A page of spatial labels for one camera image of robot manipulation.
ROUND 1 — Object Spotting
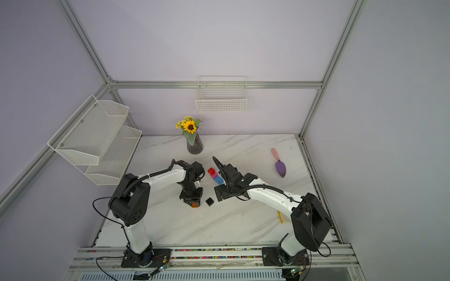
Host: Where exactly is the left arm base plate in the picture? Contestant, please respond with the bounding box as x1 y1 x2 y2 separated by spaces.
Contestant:
121 247 172 268

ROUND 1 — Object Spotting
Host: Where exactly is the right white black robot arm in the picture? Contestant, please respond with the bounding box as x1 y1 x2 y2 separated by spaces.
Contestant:
214 161 332 257

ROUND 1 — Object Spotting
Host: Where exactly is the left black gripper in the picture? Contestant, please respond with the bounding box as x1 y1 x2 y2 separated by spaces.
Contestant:
180 181 203 207

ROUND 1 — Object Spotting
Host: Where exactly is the purple trowel pink handle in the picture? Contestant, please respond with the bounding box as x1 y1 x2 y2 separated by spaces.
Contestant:
271 148 287 178

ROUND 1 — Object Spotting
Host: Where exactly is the white wire wall basket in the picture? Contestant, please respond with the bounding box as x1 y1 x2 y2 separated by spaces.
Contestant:
195 76 248 113

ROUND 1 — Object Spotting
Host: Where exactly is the aluminium frame rail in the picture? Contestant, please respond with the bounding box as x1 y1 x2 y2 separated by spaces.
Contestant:
69 243 360 272

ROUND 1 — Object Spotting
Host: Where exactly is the yellow handled brush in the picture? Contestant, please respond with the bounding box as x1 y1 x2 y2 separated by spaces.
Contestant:
277 211 284 224

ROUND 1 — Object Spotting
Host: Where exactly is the sunflower in grey vase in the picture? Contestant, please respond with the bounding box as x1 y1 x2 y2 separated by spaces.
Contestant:
176 116 203 155

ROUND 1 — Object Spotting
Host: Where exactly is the black lego brick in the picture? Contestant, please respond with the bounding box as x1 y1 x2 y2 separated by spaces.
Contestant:
206 197 214 207

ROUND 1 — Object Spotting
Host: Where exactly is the white mesh two-tier shelf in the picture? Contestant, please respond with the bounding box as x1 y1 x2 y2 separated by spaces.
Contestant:
48 96 142 186

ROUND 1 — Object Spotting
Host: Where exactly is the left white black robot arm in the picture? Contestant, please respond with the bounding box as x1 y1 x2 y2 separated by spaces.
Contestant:
108 160 205 259

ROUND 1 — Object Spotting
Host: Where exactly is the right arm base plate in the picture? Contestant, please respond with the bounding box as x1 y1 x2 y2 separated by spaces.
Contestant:
261 247 310 266

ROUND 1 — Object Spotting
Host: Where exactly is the blue lego brick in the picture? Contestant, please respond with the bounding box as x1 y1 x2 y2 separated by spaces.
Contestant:
213 176 225 186

